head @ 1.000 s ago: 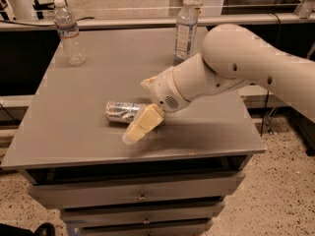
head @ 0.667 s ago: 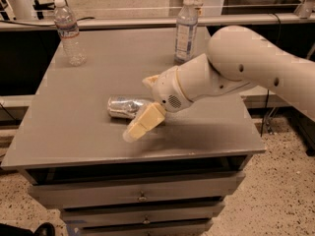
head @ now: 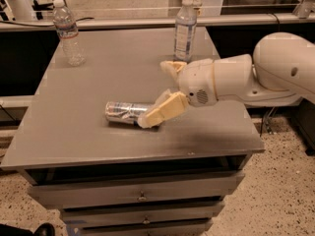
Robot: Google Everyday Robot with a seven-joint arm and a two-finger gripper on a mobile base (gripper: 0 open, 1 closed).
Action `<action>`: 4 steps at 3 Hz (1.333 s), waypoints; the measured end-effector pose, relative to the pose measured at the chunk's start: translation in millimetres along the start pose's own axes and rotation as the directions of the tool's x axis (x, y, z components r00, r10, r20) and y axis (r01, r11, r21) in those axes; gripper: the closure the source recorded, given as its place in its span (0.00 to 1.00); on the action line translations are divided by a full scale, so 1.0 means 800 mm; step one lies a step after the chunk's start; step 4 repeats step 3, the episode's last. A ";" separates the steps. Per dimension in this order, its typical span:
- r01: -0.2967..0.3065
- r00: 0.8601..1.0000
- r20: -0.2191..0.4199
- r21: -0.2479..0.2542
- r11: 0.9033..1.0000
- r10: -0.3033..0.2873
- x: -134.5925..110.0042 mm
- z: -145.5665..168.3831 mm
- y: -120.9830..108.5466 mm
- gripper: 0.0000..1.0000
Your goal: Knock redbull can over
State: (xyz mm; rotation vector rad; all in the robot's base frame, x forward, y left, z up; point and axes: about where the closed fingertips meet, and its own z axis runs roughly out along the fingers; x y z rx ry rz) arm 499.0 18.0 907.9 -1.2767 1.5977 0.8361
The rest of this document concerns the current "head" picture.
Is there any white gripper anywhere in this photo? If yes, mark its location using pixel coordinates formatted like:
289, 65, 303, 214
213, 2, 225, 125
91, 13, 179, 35
138, 59, 218, 129

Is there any silver redbull can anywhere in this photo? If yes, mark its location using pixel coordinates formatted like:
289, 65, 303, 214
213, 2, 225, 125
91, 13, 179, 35
104, 101, 151, 125

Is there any grey metal rail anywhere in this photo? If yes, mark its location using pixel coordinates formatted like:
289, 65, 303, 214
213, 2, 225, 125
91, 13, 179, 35
0, 13, 315, 31

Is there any black shoe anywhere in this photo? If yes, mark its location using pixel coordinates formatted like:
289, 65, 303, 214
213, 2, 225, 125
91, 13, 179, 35
33, 223, 55, 236

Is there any white pipe top left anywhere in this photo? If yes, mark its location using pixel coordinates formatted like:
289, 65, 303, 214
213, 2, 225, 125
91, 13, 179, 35
5, 0, 37, 21

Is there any clear water bottle left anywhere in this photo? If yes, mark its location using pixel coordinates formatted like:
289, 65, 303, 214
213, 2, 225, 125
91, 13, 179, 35
53, 0, 85, 66

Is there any labelled water bottle right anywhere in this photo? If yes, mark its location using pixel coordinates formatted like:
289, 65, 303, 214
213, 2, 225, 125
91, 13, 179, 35
174, 0, 197, 62

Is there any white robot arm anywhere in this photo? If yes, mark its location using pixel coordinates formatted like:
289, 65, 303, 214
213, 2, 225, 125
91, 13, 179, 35
138, 32, 315, 128

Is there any grey drawer cabinet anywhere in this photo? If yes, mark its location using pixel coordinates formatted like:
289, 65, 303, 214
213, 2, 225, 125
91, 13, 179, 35
2, 29, 264, 236

